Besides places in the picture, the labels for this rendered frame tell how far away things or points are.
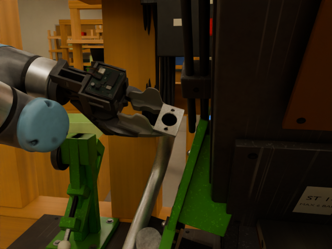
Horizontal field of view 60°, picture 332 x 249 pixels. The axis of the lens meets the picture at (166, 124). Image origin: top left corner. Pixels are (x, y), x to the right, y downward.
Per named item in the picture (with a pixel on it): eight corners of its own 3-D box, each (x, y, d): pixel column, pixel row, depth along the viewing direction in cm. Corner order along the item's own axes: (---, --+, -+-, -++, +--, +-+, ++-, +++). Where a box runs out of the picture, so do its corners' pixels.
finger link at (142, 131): (164, 134, 44) (112, 109, 45) (162, 149, 49) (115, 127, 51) (173, 118, 45) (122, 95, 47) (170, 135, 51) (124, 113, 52)
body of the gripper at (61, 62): (111, 106, 44) (40, 83, 45) (116, 132, 51) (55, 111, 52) (130, 69, 47) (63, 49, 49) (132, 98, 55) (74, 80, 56)
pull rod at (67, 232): (67, 257, 62) (65, 233, 61) (55, 255, 62) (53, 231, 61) (79, 241, 67) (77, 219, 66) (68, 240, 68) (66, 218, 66)
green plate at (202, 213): (213, 272, 41) (263, 137, 36) (158, 252, 42) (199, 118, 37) (214, 226, 52) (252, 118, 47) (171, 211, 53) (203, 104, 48)
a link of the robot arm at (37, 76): (34, 105, 53) (56, 72, 57) (57, 112, 53) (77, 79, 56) (19, 80, 47) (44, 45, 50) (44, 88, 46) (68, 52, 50)
